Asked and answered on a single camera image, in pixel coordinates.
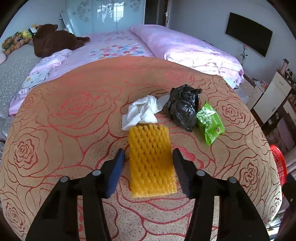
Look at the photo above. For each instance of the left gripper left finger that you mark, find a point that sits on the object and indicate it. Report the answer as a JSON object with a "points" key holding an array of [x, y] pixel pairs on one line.
{"points": [[57, 219]]}

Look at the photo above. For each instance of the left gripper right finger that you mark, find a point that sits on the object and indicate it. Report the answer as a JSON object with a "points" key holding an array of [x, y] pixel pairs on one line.
{"points": [[238, 217]]}

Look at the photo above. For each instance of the green pea snack packet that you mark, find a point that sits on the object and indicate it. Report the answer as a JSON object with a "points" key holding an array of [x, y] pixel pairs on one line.
{"points": [[210, 123]]}

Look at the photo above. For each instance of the black plastic bag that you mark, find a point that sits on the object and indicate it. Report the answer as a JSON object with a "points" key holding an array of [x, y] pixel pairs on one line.
{"points": [[183, 105]]}

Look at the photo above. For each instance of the white tissue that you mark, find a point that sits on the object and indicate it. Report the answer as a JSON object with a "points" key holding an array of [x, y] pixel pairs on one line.
{"points": [[143, 111]]}

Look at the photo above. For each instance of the red plastic mesh basket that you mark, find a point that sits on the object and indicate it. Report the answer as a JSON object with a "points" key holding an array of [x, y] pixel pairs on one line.
{"points": [[280, 164]]}

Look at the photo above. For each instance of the orange rose pattern blanket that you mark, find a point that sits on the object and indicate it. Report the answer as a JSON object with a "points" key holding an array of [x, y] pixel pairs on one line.
{"points": [[71, 125]]}

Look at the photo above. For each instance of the white tall cabinet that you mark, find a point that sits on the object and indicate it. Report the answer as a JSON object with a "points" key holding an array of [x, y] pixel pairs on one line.
{"points": [[272, 98]]}

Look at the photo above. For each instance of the white low tv cabinet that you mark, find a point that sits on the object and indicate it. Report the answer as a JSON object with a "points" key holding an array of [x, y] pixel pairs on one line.
{"points": [[253, 90]]}

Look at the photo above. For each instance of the pink thermos bottle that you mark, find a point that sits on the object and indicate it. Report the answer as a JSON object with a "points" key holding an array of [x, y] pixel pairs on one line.
{"points": [[284, 66]]}

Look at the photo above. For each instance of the brown plush teddy bear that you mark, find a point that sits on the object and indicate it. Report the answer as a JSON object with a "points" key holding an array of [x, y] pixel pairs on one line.
{"points": [[49, 40]]}

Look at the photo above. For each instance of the pink floral bed sheet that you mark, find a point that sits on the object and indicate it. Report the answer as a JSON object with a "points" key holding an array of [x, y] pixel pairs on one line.
{"points": [[101, 46]]}

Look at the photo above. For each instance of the yellow green plush toy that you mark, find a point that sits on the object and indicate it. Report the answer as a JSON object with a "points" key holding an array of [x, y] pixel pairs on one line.
{"points": [[19, 39]]}

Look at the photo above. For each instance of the pink folded duvet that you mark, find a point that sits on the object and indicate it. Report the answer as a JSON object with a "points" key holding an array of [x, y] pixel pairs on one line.
{"points": [[191, 52]]}

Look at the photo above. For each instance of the glass sliding door wardrobe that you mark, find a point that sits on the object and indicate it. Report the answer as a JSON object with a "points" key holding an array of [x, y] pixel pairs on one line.
{"points": [[86, 17]]}

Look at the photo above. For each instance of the black wall television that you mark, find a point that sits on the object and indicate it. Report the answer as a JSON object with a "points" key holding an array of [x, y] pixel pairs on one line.
{"points": [[251, 33]]}

